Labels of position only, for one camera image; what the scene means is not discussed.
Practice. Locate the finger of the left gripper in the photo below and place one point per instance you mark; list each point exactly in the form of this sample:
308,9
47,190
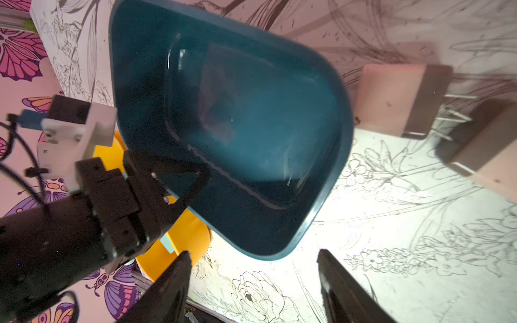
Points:
176,186

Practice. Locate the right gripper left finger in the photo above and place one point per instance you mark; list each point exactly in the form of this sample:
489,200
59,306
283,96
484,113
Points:
165,299

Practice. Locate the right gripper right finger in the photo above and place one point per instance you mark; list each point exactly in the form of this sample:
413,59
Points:
343,297

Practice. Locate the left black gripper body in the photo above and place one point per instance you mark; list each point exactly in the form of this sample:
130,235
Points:
119,216

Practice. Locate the teal plug five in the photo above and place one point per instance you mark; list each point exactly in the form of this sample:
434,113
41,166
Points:
167,243

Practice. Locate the yellow storage tray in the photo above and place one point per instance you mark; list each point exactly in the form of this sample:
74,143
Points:
188,233

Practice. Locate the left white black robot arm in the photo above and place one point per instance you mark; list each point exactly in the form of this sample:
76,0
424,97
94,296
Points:
38,259

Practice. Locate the dark teal storage tray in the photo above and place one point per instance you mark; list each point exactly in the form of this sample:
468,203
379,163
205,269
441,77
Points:
270,118

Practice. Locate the pink plug two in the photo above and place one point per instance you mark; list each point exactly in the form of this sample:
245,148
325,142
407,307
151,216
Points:
484,148

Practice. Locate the pink plug one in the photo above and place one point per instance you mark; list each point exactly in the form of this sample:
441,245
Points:
401,100

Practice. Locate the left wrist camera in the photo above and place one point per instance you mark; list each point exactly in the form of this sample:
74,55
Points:
72,129

